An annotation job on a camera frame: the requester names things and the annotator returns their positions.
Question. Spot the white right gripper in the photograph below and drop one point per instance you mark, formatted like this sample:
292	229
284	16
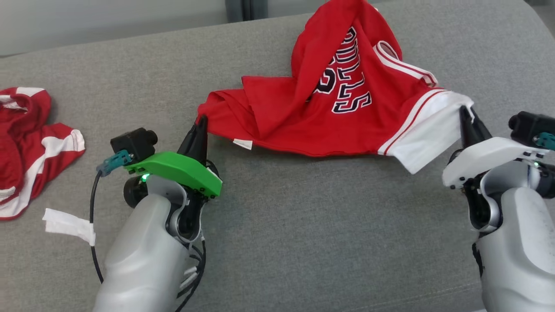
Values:
485	158

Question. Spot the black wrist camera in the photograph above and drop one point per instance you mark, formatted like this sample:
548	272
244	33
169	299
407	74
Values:
134	143
527	128

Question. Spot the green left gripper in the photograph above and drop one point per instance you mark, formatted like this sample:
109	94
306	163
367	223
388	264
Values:
182	169

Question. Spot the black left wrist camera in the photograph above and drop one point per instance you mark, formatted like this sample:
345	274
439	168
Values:
134	143

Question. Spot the white tape tag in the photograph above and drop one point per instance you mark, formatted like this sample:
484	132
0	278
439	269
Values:
69	225

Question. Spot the grey partition post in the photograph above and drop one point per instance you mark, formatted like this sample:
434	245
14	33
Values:
245	8

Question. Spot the red Bulls jersey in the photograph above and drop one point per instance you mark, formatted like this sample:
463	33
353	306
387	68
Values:
312	112

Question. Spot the red white-striped shorts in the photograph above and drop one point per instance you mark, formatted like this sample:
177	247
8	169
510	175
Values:
26	143

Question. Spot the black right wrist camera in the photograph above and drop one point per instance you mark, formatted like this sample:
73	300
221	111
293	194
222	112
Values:
527	128

